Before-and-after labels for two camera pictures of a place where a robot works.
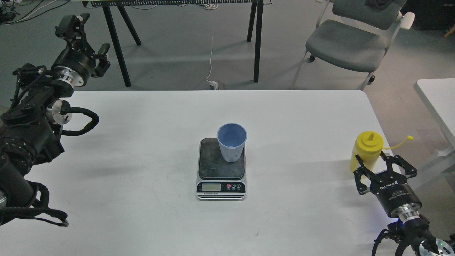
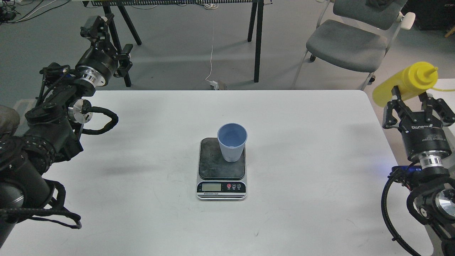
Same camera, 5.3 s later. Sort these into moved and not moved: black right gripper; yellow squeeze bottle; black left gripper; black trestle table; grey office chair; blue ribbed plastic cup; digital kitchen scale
Moved: black right gripper; yellow squeeze bottle; black left gripper
Not moved: black trestle table; digital kitchen scale; grey office chair; blue ribbed plastic cup
